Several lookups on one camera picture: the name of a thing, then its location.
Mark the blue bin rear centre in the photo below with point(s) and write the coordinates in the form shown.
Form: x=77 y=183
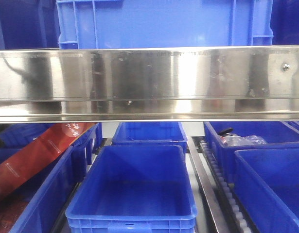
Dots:
x=158 y=133

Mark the blue bin front centre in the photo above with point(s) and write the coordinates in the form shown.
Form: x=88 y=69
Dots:
x=135 y=189

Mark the blue bin rear right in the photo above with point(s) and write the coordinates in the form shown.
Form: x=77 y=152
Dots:
x=278 y=134

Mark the tilted blue bin rear left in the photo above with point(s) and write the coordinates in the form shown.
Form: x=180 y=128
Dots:
x=19 y=135

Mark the stainless steel shelf beam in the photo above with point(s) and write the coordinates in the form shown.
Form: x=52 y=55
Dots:
x=177 y=84

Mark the large blue crate upper shelf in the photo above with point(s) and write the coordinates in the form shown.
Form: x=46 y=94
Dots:
x=124 y=24

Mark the blue bin front right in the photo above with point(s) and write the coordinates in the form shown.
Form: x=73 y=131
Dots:
x=267 y=185

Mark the blue bin front left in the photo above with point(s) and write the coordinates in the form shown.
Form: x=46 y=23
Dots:
x=36 y=205

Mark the blue bin far right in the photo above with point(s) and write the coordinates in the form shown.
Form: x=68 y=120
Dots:
x=294 y=124

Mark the clear plastic bag items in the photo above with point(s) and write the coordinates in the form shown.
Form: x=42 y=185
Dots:
x=231 y=139

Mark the red snack bag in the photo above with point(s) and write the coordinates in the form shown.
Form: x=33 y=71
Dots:
x=34 y=157

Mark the steel roller rail divider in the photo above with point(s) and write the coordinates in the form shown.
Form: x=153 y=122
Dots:
x=218 y=209

